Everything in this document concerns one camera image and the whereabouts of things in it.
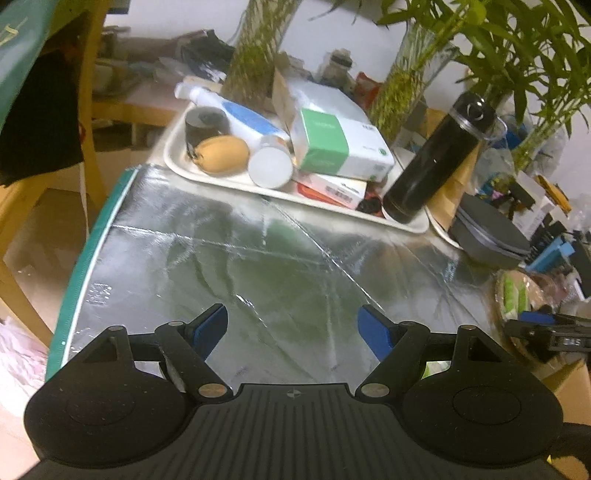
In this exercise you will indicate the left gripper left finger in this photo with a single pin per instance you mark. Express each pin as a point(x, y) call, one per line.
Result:
point(185, 348)

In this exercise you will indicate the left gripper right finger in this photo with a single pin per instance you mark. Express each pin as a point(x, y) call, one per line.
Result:
point(399, 347)

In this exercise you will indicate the cardboard box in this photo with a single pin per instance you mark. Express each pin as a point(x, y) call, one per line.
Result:
point(571, 386)

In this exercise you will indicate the woven basket with packets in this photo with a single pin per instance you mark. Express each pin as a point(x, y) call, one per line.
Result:
point(516, 292)

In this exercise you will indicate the dark grey zip case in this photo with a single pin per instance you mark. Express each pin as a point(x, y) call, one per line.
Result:
point(486, 235)

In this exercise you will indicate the silver foil insulated mat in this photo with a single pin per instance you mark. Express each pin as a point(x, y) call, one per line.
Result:
point(292, 278)

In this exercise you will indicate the pink white barcode box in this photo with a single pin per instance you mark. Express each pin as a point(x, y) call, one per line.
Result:
point(338, 191)

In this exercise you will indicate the white plastic tray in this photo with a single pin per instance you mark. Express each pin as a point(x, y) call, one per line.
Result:
point(179, 162)

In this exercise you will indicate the tan oval pouch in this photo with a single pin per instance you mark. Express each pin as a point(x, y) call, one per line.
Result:
point(221, 155)

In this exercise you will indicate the white lidded jar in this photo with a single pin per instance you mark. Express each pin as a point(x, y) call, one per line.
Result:
point(271, 165)

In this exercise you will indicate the green white tissue box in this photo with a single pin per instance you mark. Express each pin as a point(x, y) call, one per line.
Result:
point(331, 145)

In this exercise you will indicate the black cylindrical container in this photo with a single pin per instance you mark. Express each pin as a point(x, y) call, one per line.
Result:
point(201, 123)

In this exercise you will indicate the black thermos bottle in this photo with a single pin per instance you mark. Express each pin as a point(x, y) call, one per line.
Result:
point(469, 122)

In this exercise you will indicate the white blue tube bottle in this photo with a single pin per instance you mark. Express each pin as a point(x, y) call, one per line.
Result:
point(243, 122)

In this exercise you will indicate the glass vase bamboo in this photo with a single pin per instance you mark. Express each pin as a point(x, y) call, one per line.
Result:
point(566, 90)
point(251, 69)
point(510, 38)
point(426, 49)

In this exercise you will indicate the wooden chair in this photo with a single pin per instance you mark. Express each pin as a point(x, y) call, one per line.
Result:
point(18, 199)

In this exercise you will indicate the black cloth on chair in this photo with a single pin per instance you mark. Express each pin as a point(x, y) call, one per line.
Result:
point(41, 131)

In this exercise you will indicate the left glass vase bamboo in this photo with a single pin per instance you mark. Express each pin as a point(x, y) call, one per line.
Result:
point(251, 69)

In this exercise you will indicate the green paper shopping bag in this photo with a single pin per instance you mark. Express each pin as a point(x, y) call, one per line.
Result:
point(25, 26)

